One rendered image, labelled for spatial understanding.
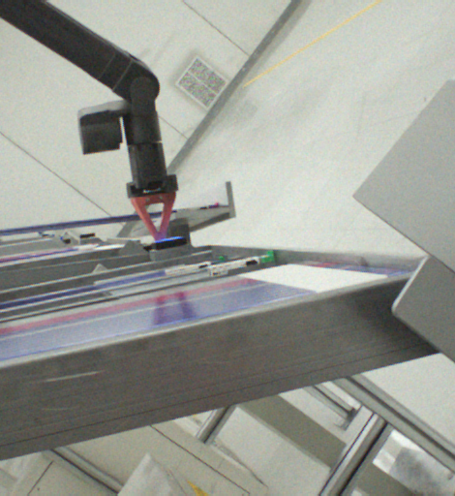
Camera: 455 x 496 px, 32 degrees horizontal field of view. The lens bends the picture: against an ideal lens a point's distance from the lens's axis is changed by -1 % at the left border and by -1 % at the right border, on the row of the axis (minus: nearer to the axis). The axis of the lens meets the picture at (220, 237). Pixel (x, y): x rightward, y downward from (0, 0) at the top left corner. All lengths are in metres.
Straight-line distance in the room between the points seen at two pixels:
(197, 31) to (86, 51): 7.94
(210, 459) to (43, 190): 6.72
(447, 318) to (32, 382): 0.28
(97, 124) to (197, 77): 7.78
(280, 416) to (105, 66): 0.77
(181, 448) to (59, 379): 1.57
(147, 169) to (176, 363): 0.72
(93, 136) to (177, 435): 1.05
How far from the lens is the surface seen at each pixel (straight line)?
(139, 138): 1.24
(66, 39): 1.19
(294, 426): 1.60
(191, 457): 2.11
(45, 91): 8.75
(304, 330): 0.57
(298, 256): 0.87
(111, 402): 0.54
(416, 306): 0.55
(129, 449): 2.07
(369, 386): 1.38
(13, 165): 8.65
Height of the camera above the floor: 0.99
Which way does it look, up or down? 12 degrees down
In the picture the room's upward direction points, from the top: 53 degrees counter-clockwise
